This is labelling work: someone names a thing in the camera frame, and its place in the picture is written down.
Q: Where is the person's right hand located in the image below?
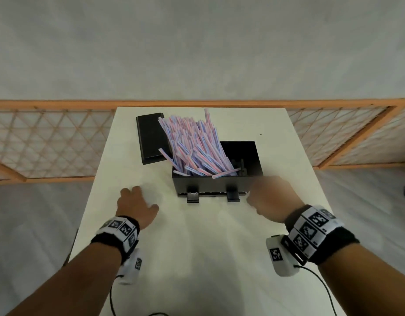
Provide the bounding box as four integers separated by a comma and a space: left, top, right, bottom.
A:
246, 176, 305, 224

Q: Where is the person's left hand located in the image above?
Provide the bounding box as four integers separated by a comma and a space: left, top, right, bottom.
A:
116, 186, 159, 231

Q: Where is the person's left forearm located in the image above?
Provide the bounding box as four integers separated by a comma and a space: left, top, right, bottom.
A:
7, 242, 123, 316

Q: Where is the person's right forearm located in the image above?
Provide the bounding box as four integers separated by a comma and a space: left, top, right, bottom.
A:
317, 242, 405, 316

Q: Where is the black left wristband with markers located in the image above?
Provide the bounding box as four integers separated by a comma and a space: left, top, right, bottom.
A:
91, 216, 141, 264

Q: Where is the black wristband with markers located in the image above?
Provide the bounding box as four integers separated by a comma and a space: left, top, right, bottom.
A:
91, 216, 141, 264
284, 205, 360, 266

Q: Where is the black straw dispenser box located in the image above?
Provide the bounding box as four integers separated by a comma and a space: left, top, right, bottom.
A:
171, 140, 263, 204

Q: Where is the black right wristband with markers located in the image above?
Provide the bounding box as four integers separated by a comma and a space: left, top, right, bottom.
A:
284, 205, 360, 266

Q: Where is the black box lid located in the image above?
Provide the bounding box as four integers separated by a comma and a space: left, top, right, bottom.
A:
136, 112, 174, 166

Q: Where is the bundle of pink blue straws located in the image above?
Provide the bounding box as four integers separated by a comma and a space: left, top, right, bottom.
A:
157, 108, 242, 180

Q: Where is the wooden lattice fence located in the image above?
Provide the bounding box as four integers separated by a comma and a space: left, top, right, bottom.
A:
0, 99, 405, 185

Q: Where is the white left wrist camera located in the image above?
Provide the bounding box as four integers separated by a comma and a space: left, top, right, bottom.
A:
118, 248, 144, 286

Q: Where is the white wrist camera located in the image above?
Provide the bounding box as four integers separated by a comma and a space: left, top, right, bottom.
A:
266, 235, 305, 277
118, 248, 144, 286

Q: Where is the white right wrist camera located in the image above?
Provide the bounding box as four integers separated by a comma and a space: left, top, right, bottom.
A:
266, 235, 305, 277

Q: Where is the black left camera cable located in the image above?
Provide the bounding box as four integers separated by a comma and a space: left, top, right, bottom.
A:
109, 275, 125, 316

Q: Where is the black camera cable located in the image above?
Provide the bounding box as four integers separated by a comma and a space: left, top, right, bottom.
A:
109, 275, 125, 316
293, 265, 338, 316

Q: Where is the black right camera cable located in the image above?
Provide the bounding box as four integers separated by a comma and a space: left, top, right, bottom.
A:
293, 265, 338, 316

